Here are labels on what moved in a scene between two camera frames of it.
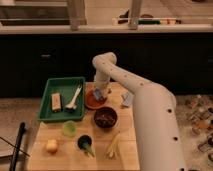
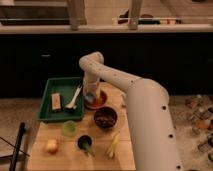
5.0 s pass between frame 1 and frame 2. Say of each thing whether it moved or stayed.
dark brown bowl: stayed
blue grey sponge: moved
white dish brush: stayed
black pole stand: stayed
